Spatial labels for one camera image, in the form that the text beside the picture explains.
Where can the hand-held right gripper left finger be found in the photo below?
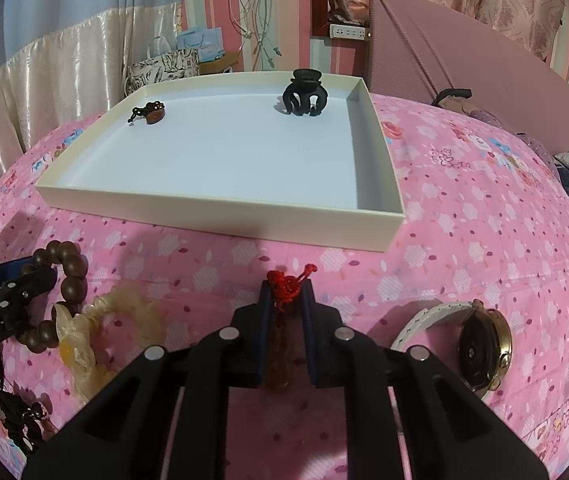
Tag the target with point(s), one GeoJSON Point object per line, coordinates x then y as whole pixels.
{"type": "Point", "coordinates": [265, 345]}

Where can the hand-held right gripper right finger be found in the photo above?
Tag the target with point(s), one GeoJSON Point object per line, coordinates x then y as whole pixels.
{"type": "Point", "coordinates": [309, 345]}

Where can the red knot amber pendant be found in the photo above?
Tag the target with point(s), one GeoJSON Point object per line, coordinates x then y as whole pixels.
{"type": "Point", "coordinates": [285, 285]}

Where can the cream yellow scrunchie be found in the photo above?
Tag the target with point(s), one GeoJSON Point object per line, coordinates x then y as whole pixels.
{"type": "Point", "coordinates": [77, 340]}

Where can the white shallow tray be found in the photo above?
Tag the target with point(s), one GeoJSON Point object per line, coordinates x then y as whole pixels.
{"type": "Point", "coordinates": [239, 160]}

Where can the cream satin curtain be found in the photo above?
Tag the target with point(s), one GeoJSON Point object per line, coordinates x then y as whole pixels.
{"type": "Point", "coordinates": [64, 60]}

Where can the floral print tote bag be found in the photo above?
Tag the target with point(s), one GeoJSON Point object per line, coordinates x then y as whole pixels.
{"type": "Point", "coordinates": [159, 72]}

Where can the black hair claw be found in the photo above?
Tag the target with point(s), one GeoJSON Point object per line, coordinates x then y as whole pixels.
{"type": "Point", "coordinates": [304, 92]}

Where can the brown cardboard box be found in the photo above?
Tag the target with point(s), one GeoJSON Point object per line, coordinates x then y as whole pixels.
{"type": "Point", "coordinates": [219, 64]}

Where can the black headband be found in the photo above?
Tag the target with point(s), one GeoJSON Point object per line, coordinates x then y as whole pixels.
{"type": "Point", "coordinates": [452, 93]}

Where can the blue paper gift bag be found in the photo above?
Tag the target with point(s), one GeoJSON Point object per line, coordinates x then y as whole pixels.
{"type": "Point", "coordinates": [199, 42]}

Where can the purple knitted blanket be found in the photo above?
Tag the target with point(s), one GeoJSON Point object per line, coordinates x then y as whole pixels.
{"type": "Point", "coordinates": [539, 150]}

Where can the white power strip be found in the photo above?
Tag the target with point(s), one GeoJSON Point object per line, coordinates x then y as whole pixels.
{"type": "Point", "coordinates": [348, 32]}

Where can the pink padded headboard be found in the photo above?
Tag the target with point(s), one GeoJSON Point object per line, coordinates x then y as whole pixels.
{"type": "Point", "coordinates": [464, 50]}

